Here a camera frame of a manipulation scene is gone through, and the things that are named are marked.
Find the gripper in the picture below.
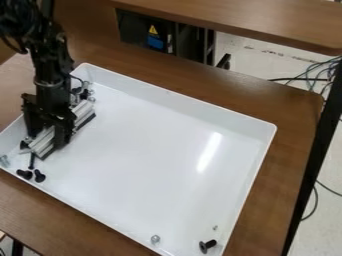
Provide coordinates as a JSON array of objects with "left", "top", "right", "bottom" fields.
[{"left": 20, "top": 77, "right": 79, "bottom": 148}]

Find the silver metal bar tool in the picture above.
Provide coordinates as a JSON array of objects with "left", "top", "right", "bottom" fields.
[{"left": 18, "top": 98, "right": 98, "bottom": 160}]

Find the white tray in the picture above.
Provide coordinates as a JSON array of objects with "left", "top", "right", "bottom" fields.
[{"left": 0, "top": 62, "right": 278, "bottom": 256}]

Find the black equipment box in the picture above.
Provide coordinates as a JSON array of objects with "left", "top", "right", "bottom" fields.
[{"left": 114, "top": 8, "right": 220, "bottom": 66}]

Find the wooden table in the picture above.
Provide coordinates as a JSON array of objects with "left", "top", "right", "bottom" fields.
[{"left": 109, "top": 0, "right": 342, "bottom": 57}]

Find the black metal post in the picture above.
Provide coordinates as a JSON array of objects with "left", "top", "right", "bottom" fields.
[{"left": 280, "top": 61, "right": 342, "bottom": 256}]

